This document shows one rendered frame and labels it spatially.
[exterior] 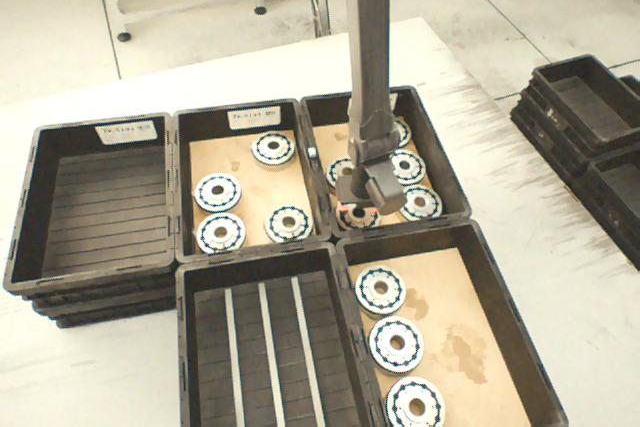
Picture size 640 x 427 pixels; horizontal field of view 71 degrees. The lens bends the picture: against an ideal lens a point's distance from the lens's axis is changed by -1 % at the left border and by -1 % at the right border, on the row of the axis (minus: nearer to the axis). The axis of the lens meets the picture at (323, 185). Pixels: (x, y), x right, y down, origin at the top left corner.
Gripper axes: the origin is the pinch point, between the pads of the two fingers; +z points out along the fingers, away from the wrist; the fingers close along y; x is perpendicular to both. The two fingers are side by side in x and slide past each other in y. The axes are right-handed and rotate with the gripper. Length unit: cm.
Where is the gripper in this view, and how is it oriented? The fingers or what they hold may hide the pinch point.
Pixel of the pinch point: (358, 209)
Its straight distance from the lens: 99.3
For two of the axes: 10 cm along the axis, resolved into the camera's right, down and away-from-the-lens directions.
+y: 9.9, -0.7, 1.2
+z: -0.6, 5.4, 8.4
